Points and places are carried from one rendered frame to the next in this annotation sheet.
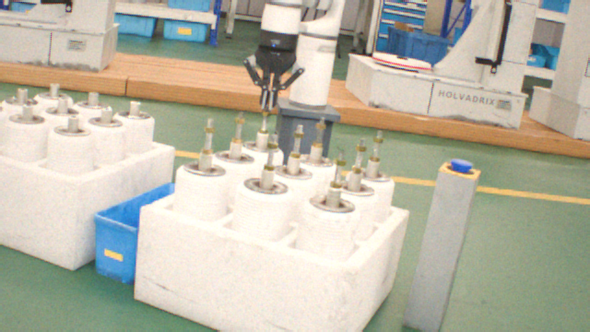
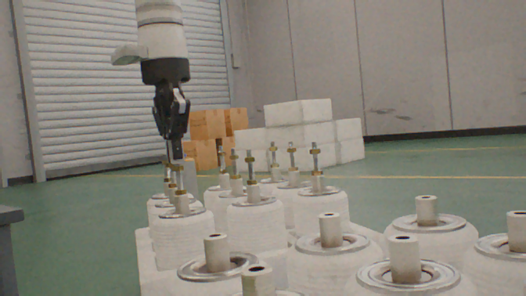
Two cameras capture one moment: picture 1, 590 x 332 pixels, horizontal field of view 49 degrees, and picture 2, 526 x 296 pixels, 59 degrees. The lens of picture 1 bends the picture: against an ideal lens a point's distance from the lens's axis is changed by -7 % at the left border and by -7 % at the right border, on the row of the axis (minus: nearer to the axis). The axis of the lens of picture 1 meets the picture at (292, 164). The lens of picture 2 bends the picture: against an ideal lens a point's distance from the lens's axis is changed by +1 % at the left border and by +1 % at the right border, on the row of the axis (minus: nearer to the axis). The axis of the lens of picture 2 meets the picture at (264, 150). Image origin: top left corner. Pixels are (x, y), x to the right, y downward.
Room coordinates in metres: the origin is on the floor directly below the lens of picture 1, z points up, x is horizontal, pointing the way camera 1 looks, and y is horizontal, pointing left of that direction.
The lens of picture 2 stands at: (1.69, 0.73, 0.38)
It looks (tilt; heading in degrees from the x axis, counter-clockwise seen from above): 3 degrees down; 234
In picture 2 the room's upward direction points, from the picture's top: 6 degrees counter-clockwise
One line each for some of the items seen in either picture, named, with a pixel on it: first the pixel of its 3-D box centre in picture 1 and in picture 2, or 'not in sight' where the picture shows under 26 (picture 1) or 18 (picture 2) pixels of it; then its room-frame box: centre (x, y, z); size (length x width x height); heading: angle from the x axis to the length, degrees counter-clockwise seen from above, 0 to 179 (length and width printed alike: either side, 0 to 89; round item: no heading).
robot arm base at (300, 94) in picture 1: (312, 71); not in sight; (1.67, -0.01, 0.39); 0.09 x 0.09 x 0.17; 9
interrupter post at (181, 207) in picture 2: (262, 141); (181, 205); (1.37, 0.07, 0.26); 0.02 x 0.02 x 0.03
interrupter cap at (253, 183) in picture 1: (265, 186); (295, 185); (1.11, 0.04, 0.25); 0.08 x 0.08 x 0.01
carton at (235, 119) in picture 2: not in sight; (231, 122); (-1.05, -3.55, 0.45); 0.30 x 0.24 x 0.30; 97
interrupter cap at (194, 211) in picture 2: (260, 148); (182, 213); (1.37, 0.07, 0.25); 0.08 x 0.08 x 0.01
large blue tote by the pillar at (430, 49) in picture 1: (415, 53); not in sight; (5.87, -0.88, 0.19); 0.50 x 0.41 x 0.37; 14
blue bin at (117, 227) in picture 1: (153, 231); not in sight; (1.30, 0.26, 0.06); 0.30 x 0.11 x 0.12; 162
